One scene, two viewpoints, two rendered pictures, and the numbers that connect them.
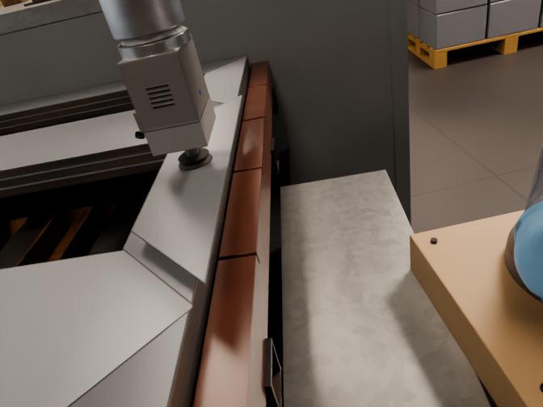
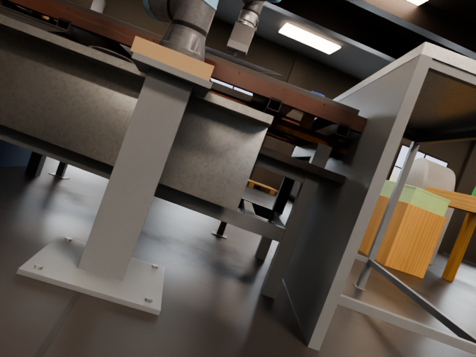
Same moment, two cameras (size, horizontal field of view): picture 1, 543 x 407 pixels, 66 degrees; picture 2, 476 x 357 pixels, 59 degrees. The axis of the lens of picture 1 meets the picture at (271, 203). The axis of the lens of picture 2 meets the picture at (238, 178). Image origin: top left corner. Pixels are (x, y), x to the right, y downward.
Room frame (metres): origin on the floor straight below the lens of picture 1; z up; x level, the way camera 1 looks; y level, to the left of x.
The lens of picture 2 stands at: (0.38, -1.67, 0.50)
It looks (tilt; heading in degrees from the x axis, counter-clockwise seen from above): 3 degrees down; 81
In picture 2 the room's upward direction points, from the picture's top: 20 degrees clockwise
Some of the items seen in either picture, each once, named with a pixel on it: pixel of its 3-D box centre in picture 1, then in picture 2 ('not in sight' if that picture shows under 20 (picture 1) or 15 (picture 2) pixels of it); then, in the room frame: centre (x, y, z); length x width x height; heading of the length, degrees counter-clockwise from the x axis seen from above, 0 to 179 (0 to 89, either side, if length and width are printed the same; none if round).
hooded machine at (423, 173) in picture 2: not in sight; (414, 209); (3.74, 3.73, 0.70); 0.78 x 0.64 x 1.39; 90
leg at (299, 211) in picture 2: not in sight; (295, 220); (0.95, 0.02, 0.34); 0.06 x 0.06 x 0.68; 82
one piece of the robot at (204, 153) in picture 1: (191, 151); not in sight; (0.47, 0.08, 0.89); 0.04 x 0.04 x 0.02
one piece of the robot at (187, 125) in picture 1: (161, 90); (241, 38); (0.47, 0.09, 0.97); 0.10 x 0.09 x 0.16; 82
